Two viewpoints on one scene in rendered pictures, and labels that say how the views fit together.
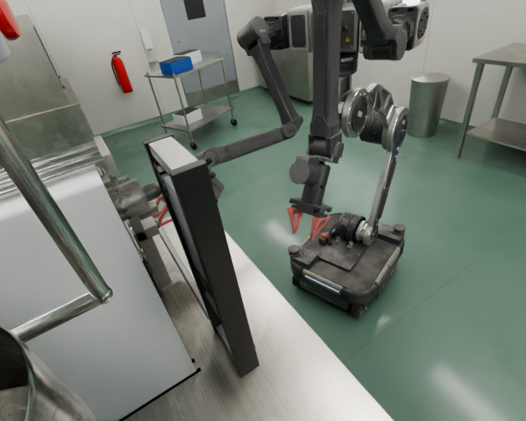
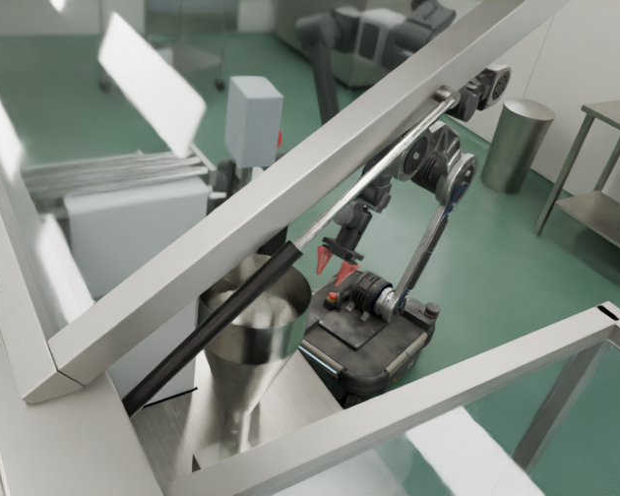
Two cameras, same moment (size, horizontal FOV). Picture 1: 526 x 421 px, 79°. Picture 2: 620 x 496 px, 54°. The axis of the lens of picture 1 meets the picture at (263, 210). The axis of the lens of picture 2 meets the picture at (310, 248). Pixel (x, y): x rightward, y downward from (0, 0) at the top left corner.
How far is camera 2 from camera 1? 0.68 m
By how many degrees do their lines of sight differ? 10
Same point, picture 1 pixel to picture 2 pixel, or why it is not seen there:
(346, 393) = not seen: hidden behind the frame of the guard
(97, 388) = (116, 372)
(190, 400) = (188, 411)
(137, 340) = (166, 334)
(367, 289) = (374, 376)
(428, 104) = (518, 147)
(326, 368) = (324, 408)
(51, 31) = not seen: outside the picture
